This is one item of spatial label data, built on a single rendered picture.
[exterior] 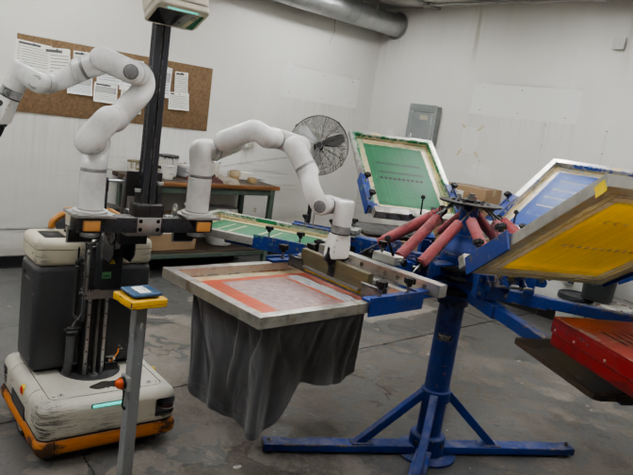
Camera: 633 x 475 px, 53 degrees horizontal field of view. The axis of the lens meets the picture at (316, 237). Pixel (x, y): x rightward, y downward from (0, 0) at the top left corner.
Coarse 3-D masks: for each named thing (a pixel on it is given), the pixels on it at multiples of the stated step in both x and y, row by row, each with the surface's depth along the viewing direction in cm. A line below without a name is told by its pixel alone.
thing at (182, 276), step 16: (176, 272) 226; (192, 272) 236; (208, 272) 241; (224, 272) 246; (240, 272) 251; (192, 288) 216; (208, 288) 212; (400, 288) 249; (224, 304) 203; (240, 304) 200; (336, 304) 215; (352, 304) 217; (368, 304) 223; (256, 320) 191; (272, 320) 193; (288, 320) 198; (304, 320) 203
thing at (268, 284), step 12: (252, 276) 249; (264, 276) 252; (276, 276) 254; (312, 276) 263; (216, 288) 226; (228, 288) 228; (240, 288) 230; (252, 288) 232; (264, 288) 234; (276, 288) 237; (288, 288) 239; (300, 288) 241; (312, 288) 244
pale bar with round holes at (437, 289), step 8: (320, 248) 289; (352, 256) 274; (360, 256) 273; (352, 264) 274; (360, 264) 271; (368, 264) 267; (376, 264) 264; (384, 264) 265; (376, 272) 264; (384, 272) 262; (392, 272) 258; (400, 272) 255; (408, 272) 255; (392, 280) 258; (400, 280) 255; (416, 280) 249; (424, 280) 246; (432, 280) 248; (424, 288) 247; (432, 288) 243; (440, 288) 241; (432, 296) 244; (440, 296) 243
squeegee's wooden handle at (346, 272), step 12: (312, 252) 258; (312, 264) 257; (324, 264) 252; (336, 264) 247; (348, 264) 245; (336, 276) 247; (348, 276) 243; (360, 276) 238; (372, 276) 237; (360, 288) 238
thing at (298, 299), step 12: (336, 288) 249; (240, 300) 216; (252, 300) 218; (264, 300) 220; (276, 300) 222; (288, 300) 224; (300, 300) 226; (312, 300) 228; (324, 300) 231; (336, 300) 233; (264, 312) 207
